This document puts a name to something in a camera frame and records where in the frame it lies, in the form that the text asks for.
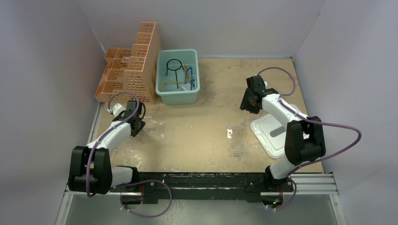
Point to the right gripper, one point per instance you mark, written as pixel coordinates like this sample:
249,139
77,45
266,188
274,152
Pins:
245,105

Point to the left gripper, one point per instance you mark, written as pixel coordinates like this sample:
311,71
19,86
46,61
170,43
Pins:
142,124

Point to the clear well plate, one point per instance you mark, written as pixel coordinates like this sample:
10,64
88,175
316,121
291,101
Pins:
236,138

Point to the blue safety glasses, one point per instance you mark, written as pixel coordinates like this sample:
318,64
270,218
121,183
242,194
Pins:
189,77

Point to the black ring stand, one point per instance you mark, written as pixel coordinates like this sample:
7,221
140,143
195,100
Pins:
172,68

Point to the amber rubber tubing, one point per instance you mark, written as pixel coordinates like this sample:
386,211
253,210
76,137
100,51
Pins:
168,84

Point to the white paper tag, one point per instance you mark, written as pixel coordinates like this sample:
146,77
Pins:
187,87

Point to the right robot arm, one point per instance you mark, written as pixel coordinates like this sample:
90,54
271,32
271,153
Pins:
304,139

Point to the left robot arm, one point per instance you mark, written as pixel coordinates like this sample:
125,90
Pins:
90,167

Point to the white tub lid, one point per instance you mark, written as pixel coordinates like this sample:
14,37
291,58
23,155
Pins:
271,134

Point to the orange plastic rack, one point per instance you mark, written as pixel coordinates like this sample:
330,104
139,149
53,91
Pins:
132,69

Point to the teal plastic tub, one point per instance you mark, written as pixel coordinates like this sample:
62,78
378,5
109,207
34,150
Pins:
187,57

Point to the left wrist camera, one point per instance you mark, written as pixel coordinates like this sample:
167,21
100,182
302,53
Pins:
116,110

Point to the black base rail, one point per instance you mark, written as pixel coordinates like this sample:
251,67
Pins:
251,187

